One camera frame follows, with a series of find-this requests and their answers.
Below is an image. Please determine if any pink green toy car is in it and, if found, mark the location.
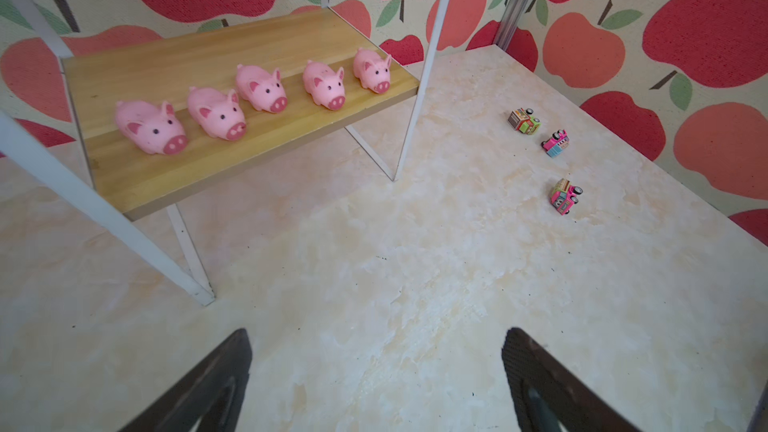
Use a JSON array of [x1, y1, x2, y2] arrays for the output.
[[541, 129, 570, 157]]

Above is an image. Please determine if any pink toy pig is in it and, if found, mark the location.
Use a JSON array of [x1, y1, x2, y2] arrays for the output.
[[235, 64, 288, 114], [302, 60, 346, 111], [187, 87, 247, 141], [115, 101, 188, 155], [353, 48, 392, 94]]

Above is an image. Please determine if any brown toy block car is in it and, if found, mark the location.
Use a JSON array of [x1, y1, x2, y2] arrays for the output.
[[508, 108, 541, 135]]

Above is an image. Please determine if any small pink toy car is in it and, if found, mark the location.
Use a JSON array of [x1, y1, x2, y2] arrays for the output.
[[549, 178, 584, 215]]

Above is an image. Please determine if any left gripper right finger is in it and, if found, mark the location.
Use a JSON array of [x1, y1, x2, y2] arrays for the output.
[[501, 327, 637, 431]]

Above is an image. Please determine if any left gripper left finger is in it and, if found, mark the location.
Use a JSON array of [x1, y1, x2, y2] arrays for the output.
[[123, 328, 252, 431]]

